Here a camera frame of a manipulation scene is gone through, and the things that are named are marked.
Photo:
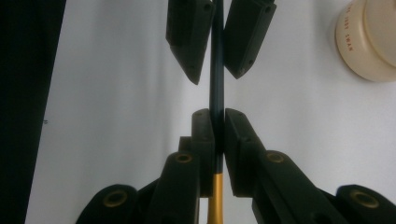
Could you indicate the white table sheet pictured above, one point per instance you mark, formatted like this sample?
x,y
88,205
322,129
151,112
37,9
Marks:
x,y
109,93

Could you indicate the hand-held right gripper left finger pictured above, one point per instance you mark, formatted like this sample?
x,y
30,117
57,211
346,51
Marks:
x,y
204,146

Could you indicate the black makeup brush beige head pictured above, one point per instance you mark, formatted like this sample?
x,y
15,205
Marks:
x,y
217,93

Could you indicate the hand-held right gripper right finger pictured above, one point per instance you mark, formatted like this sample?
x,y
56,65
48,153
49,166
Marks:
x,y
239,146

